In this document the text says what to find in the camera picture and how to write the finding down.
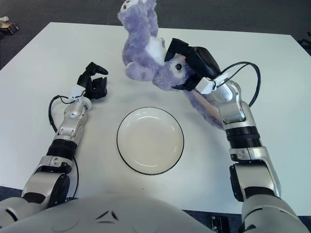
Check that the grey robot torso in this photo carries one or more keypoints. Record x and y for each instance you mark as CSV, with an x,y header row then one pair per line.
x,y
121,213

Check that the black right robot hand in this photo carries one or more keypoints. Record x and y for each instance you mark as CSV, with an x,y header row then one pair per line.
x,y
201,60

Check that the purple plush bunny doll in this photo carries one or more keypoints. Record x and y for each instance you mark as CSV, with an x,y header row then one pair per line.
x,y
141,48

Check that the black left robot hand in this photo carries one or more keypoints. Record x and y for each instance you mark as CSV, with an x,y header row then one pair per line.
x,y
92,83

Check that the black metal table bracket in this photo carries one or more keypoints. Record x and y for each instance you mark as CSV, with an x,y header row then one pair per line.
x,y
218,224

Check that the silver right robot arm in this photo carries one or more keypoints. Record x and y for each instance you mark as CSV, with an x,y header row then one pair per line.
x,y
250,157

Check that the white crumpled cloth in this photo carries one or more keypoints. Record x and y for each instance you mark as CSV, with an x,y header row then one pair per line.
x,y
3,19

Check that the black office chair base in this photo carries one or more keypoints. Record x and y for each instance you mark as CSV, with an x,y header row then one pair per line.
x,y
305,41

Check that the white plate with black rim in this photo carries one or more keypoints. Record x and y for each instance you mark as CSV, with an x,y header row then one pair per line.
x,y
150,140

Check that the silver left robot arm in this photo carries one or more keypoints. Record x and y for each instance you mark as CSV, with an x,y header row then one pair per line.
x,y
68,131

